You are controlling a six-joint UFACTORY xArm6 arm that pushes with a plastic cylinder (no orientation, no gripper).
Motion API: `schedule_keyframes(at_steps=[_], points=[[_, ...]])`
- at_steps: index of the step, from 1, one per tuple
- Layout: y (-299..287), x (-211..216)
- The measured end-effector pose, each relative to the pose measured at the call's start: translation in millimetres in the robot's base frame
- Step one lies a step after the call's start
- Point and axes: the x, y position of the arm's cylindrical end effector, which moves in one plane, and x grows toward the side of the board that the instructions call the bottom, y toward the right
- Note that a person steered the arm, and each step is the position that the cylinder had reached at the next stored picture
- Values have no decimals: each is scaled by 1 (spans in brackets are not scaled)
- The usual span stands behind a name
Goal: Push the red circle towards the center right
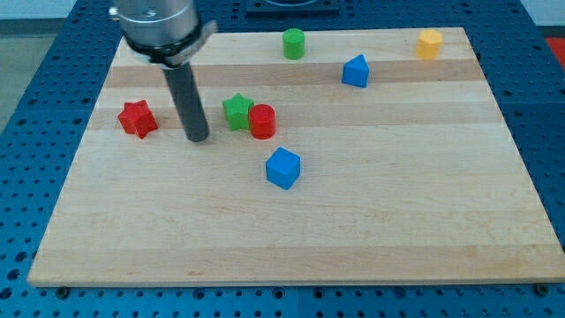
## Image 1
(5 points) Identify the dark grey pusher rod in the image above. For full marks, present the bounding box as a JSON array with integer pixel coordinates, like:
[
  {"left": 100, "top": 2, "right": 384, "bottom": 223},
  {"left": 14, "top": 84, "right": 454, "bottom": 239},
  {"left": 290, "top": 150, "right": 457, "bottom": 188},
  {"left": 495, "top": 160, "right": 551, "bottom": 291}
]
[{"left": 163, "top": 64, "right": 209, "bottom": 142}]

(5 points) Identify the red cylinder block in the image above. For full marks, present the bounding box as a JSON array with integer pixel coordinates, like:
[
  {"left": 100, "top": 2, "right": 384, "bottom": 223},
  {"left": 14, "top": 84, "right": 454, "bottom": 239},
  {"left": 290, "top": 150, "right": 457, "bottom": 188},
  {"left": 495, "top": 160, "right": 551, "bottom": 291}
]
[{"left": 248, "top": 104, "right": 276, "bottom": 140}]

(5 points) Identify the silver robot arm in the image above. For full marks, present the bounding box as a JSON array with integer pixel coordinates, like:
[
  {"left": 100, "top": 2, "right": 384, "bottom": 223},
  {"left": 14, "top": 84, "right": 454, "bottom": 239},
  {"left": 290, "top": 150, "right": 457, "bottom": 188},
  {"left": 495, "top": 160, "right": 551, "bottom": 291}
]
[{"left": 109, "top": 0, "right": 218, "bottom": 142}]

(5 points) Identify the red star block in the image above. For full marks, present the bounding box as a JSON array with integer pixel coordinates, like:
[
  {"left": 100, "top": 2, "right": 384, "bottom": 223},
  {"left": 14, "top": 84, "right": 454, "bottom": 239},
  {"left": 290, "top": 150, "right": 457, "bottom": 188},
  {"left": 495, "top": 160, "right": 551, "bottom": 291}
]
[{"left": 117, "top": 100, "right": 158, "bottom": 139}]

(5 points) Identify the green star block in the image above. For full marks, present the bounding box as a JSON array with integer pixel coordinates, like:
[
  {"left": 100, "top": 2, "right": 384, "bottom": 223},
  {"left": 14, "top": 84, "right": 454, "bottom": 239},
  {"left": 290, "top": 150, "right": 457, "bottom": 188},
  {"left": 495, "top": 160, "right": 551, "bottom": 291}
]
[{"left": 222, "top": 93, "right": 254, "bottom": 131}]

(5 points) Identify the green cylinder block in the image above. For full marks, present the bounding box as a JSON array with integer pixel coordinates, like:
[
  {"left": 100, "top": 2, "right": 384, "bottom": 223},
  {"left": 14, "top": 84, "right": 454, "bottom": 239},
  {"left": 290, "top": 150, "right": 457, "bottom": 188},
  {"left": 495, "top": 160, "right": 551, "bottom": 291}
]
[{"left": 282, "top": 28, "right": 305, "bottom": 60}]

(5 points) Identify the blue cube block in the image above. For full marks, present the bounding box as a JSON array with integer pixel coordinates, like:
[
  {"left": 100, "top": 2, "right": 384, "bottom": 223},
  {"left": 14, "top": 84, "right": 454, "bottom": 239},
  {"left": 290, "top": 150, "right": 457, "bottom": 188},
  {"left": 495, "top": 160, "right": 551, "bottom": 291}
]
[{"left": 266, "top": 148, "right": 301, "bottom": 190}]

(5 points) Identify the blue triangular prism block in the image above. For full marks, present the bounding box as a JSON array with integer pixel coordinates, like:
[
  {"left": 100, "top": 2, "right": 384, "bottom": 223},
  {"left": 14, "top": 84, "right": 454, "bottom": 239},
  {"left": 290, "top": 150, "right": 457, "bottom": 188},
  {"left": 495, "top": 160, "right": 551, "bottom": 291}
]
[{"left": 342, "top": 55, "right": 370, "bottom": 88}]

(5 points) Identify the wooden board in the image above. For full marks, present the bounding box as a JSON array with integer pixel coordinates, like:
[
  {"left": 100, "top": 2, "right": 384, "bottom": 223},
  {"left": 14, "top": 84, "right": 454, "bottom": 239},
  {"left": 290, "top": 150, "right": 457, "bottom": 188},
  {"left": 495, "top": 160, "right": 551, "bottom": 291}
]
[{"left": 28, "top": 27, "right": 564, "bottom": 288}]

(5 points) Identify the yellow hexagon block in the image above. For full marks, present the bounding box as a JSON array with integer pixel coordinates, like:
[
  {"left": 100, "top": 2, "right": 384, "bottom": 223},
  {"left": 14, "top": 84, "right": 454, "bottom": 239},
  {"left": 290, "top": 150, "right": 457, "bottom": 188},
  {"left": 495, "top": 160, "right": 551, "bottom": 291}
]
[{"left": 415, "top": 29, "right": 443, "bottom": 60}]

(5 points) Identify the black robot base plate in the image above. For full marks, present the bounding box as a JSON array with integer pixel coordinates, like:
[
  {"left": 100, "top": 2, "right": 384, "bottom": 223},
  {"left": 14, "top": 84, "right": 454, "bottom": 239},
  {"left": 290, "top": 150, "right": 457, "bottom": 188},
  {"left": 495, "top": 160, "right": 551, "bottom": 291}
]
[{"left": 245, "top": 0, "right": 341, "bottom": 17}]

